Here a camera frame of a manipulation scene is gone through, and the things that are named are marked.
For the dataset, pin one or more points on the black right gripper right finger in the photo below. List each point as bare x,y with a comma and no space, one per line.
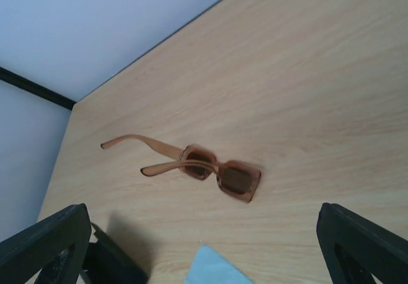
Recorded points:
357,250

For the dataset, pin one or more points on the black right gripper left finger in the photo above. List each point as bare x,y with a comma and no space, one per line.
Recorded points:
53,249

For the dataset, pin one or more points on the brown translucent sunglasses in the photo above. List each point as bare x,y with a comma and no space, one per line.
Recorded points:
238,179

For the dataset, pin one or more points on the light blue cleaning cloth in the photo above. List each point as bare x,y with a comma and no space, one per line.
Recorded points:
210,267

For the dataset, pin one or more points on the black glasses case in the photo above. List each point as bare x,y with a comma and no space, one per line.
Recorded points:
106,262

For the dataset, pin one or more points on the black enclosure frame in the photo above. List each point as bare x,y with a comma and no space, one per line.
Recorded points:
36,89

